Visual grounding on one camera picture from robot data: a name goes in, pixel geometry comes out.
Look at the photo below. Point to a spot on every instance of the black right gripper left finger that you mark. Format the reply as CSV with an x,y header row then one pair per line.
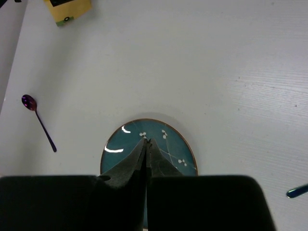
x,y
126,183

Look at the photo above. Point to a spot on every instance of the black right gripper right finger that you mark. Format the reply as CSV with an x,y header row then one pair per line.
x,y
159,173

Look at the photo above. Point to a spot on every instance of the teal floral ceramic plate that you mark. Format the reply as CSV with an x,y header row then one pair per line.
x,y
171,143

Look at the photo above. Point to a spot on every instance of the purple iridescent spoon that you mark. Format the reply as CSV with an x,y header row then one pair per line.
x,y
30,103

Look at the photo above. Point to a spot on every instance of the iridescent blue-green fork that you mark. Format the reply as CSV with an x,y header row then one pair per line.
x,y
298,191

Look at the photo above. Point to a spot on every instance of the yellow vehicle-print placemat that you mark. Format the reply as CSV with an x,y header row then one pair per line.
x,y
64,11

